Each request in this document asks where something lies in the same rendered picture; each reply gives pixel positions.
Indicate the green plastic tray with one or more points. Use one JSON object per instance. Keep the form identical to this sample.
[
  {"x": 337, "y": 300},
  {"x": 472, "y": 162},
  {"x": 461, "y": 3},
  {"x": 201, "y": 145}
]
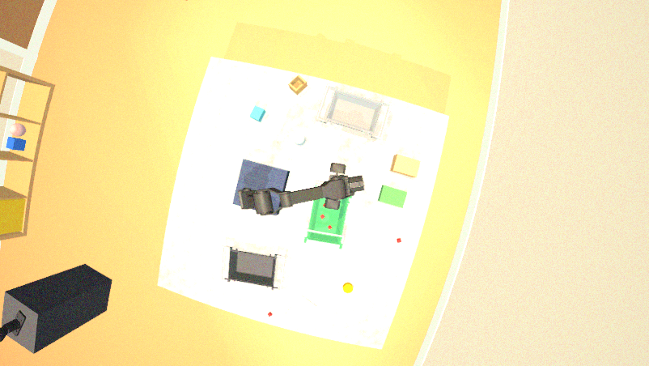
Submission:
[{"x": 333, "y": 218}]

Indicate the small orange open box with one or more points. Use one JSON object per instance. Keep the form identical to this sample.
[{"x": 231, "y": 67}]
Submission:
[{"x": 297, "y": 84}]

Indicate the tan cardboard box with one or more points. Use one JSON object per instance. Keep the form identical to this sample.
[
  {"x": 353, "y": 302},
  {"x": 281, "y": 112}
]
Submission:
[{"x": 405, "y": 165}]

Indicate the light green block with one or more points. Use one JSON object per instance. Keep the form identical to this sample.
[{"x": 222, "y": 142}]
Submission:
[{"x": 392, "y": 196}]

